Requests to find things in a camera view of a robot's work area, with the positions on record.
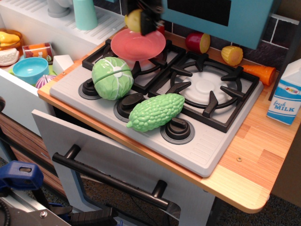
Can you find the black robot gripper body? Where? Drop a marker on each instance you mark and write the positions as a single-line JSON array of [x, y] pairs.
[[154, 6]]

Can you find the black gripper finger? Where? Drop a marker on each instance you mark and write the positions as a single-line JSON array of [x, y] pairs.
[[150, 22]]

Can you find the yellow toy potato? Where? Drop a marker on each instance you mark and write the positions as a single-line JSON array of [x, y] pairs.
[[134, 20]]

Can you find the pink plastic plate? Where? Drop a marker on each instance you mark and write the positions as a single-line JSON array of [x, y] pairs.
[[133, 46]]

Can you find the red toy strawberry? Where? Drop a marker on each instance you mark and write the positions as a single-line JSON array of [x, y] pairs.
[[161, 29]]

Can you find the black left burner grate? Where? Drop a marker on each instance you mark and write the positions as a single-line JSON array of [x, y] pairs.
[[145, 73]]

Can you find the black burner grate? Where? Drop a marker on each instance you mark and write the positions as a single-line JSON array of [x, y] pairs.
[[214, 93], [145, 73]]

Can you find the red yellow toy apple half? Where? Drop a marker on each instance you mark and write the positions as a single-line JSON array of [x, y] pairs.
[[198, 42]]

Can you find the mint green plastic cup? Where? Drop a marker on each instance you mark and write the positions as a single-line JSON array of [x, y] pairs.
[[85, 14]]

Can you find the green toy cabbage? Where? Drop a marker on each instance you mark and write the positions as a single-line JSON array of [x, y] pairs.
[[112, 78]]

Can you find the black middle stove knob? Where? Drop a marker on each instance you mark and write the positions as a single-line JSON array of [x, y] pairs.
[[125, 105]]

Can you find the black stove knob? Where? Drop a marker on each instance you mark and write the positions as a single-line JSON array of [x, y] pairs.
[[178, 131], [88, 91], [125, 105]]

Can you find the green toy bitter melon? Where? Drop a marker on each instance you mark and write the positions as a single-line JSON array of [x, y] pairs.
[[155, 112]]

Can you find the yellow toy corn piece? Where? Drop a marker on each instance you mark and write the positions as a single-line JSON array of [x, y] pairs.
[[232, 55]]

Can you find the grey toy stove top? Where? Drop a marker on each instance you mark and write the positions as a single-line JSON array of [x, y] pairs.
[[200, 155]]

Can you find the teal toy range hood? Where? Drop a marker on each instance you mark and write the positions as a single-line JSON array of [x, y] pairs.
[[242, 22]]

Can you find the black left stove knob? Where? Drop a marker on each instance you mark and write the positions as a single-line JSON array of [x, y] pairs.
[[88, 91]]

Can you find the black right burner grate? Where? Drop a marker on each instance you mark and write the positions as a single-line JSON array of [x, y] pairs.
[[214, 93]]

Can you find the grey toy faucet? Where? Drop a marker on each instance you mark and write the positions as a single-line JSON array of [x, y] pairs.
[[59, 8]]

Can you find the white toy carton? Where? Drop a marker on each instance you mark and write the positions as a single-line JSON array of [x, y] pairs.
[[61, 63]]

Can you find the white toy sink unit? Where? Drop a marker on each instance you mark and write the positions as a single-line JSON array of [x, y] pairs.
[[31, 19]]

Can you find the orange brown toy can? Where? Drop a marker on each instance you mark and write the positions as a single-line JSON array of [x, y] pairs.
[[42, 50]]

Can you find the black right stove knob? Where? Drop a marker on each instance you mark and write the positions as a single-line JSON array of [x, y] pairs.
[[178, 131]]

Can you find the purple toy onion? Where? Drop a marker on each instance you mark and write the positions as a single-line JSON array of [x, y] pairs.
[[43, 80]]

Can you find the orange toy carrot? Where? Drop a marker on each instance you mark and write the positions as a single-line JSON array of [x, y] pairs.
[[266, 74]]

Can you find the blue plastic bowl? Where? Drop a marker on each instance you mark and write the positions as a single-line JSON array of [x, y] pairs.
[[31, 69]]

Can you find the orange transparent bowl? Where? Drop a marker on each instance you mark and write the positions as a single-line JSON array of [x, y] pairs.
[[17, 45]]

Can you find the yellow toy pear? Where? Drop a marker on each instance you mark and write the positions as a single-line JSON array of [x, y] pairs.
[[7, 39]]

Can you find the white toy fish piece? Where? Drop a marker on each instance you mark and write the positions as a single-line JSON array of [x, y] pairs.
[[9, 56]]

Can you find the white oven door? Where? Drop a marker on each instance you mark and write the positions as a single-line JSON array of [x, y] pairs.
[[189, 204]]

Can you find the blue white milk carton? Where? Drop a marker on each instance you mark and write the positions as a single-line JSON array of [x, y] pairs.
[[286, 100]]

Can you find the blue plastic clamp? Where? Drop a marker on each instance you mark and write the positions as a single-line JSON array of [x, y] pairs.
[[20, 175]]

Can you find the black oven door handle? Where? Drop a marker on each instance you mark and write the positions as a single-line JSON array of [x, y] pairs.
[[155, 198]]

